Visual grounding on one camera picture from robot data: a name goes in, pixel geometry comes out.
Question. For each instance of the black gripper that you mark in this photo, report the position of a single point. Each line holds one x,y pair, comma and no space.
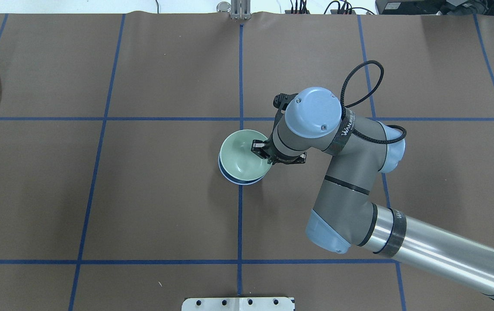
265,151

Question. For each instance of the green bowl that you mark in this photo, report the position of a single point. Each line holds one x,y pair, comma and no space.
237,146

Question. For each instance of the blue bowl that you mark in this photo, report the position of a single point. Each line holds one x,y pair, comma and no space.
244,173

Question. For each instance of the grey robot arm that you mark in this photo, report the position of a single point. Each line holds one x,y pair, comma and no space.
343,214

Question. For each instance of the white metal mounting plate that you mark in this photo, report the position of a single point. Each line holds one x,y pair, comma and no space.
239,304

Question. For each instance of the black electronics box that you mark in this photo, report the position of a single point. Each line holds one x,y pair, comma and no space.
434,7

